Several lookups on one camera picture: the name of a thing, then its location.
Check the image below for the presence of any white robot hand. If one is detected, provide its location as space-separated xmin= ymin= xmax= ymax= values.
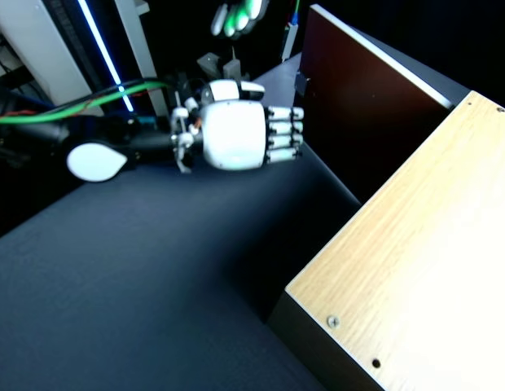
xmin=198 ymin=79 xmax=306 ymax=172
xmin=210 ymin=0 xmax=266 ymax=41

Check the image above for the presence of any light wooden cabinet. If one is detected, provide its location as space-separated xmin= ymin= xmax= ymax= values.
xmin=268 ymin=90 xmax=505 ymax=391

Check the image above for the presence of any grey block with spike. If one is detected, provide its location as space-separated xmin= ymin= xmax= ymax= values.
xmin=222 ymin=45 xmax=252 ymax=82

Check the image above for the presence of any white adapter box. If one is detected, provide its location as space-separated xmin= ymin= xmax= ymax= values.
xmin=280 ymin=22 xmax=299 ymax=62

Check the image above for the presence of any grey table cloth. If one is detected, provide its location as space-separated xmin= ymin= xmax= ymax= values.
xmin=0 ymin=30 xmax=472 ymax=391

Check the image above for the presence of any white column with blue light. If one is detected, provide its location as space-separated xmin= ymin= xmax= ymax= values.
xmin=0 ymin=0 xmax=168 ymax=117

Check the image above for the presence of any grey angled bracket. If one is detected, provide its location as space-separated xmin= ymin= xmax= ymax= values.
xmin=196 ymin=52 xmax=222 ymax=78

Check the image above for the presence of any thick black cable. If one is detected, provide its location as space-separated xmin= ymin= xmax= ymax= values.
xmin=52 ymin=78 xmax=176 ymax=112

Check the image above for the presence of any thick green cable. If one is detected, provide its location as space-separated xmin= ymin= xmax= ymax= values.
xmin=0 ymin=80 xmax=170 ymax=125

